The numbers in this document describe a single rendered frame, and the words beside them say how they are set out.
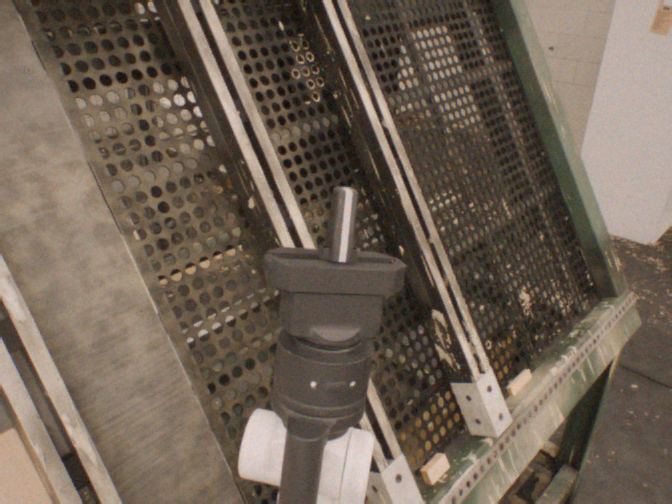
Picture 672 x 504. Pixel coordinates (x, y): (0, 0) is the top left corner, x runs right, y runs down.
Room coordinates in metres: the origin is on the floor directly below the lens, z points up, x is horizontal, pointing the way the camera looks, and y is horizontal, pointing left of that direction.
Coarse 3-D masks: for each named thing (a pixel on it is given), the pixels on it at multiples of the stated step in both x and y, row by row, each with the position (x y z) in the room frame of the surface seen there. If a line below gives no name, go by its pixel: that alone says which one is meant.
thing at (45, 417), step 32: (0, 256) 0.58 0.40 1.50; (0, 288) 0.56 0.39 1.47; (0, 320) 0.54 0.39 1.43; (32, 320) 0.55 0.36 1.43; (0, 352) 0.51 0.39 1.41; (32, 352) 0.53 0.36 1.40; (0, 384) 0.49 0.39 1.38; (32, 384) 0.53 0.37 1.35; (64, 384) 0.52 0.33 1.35; (32, 416) 0.48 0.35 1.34; (64, 416) 0.50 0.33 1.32; (32, 448) 0.46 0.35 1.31; (64, 448) 0.49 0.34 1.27; (64, 480) 0.45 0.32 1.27; (96, 480) 0.46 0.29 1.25
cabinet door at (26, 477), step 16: (16, 432) 0.49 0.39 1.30; (0, 448) 0.48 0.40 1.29; (16, 448) 0.48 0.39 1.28; (0, 464) 0.46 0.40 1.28; (16, 464) 0.47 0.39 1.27; (32, 464) 0.48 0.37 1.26; (0, 480) 0.45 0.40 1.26; (16, 480) 0.46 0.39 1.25; (32, 480) 0.47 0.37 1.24; (0, 496) 0.44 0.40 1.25; (16, 496) 0.45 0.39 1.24; (32, 496) 0.45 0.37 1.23; (48, 496) 0.46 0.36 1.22
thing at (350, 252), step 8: (352, 192) 0.43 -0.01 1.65; (352, 200) 0.43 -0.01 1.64; (352, 208) 0.43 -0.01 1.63; (352, 216) 0.42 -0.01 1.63; (352, 224) 0.42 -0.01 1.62; (352, 232) 0.42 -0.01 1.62; (344, 240) 0.42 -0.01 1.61; (352, 240) 0.42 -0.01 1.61; (344, 248) 0.41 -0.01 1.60; (352, 248) 0.42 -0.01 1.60; (344, 256) 0.41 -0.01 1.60; (352, 256) 0.42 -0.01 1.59
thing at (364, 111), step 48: (336, 0) 1.19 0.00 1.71; (336, 48) 1.14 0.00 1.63; (336, 96) 1.14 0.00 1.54; (384, 144) 1.07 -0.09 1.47; (384, 192) 1.05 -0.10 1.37; (432, 240) 1.01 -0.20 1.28; (432, 288) 0.96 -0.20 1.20; (432, 336) 0.95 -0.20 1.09; (480, 384) 0.87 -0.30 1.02; (480, 432) 0.85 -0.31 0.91
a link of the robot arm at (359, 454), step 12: (360, 432) 0.38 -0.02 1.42; (360, 444) 0.36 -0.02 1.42; (372, 444) 0.37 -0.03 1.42; (348, 456) 0.35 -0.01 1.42; (360, 456) 0.35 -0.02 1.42; (348, 468) 0.34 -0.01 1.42; (360, 468) 0.34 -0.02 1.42; (348, 480) 0.34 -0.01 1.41; (360, 480) 0.34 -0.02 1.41; (348, 492) 0.34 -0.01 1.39; (360, 492) 0.33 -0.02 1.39
